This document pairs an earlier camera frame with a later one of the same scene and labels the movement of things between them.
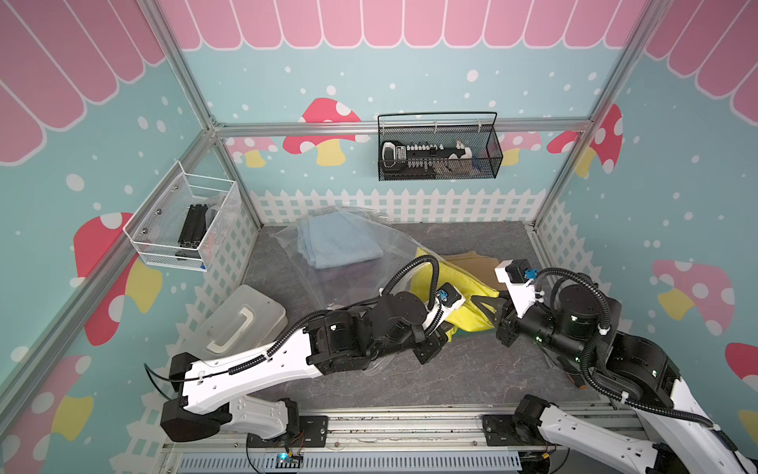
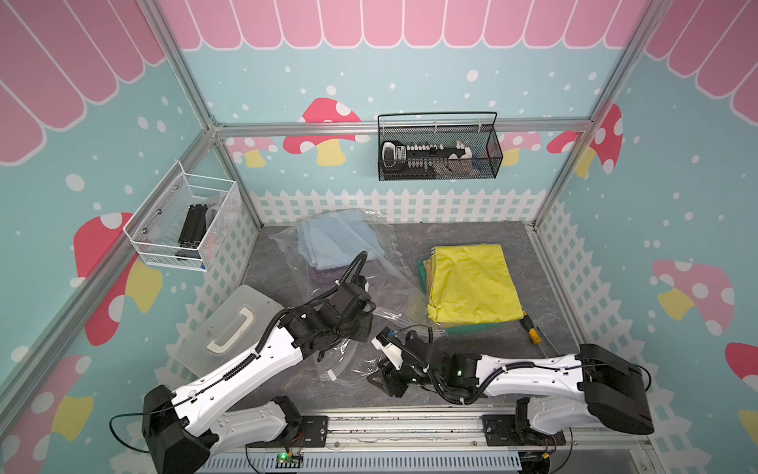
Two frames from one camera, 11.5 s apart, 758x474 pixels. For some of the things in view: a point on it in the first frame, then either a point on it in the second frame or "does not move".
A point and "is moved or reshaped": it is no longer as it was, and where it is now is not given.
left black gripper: x=434 y=341 → x=365 y=319
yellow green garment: x=472 y=316 is moved or reshaped
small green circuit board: x=287 y=460 does not move
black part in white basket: x=192 y=231 does not move
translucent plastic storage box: x=245 y=319 does not move
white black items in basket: x=399 y=159 does not move
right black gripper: x=509 y=306 → x=388 y=376
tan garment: x=482 y=268 → x=427 y=267
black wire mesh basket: x=438 y=146 does not move
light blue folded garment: x=335 y=238 does not move
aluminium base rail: x=370 y=440 does not move
